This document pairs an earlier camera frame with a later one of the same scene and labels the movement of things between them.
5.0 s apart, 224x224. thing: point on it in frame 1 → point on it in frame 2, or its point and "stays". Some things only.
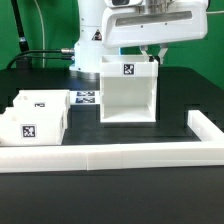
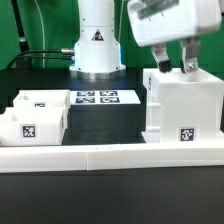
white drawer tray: x=48 y=98 stays
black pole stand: x=25 y=62 stays
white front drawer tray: x=33 y=125 stays
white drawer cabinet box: x=128 y=89 → x=183 y=107
